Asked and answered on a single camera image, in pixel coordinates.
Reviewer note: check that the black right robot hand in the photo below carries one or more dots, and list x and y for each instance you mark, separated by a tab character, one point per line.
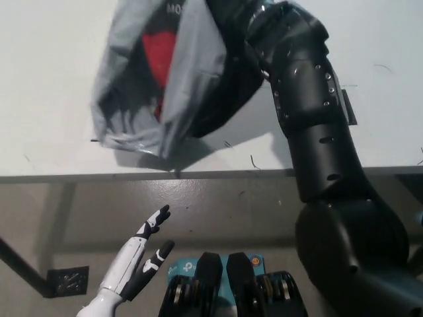
231	13

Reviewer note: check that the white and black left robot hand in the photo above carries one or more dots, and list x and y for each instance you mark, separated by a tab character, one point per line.
127	264

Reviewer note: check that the grey and black plastic bag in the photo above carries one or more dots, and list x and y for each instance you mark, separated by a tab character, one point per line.
132	99

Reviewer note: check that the teal TP-Link box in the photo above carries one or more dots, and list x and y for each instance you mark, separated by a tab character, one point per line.
181	267

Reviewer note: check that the black floor tape patch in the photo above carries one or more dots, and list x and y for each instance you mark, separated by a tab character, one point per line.
67	282

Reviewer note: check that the black robot body blocks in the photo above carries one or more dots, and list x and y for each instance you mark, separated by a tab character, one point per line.
211	274

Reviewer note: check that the black diagonal table leg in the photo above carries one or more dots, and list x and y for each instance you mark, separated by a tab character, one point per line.
23	265

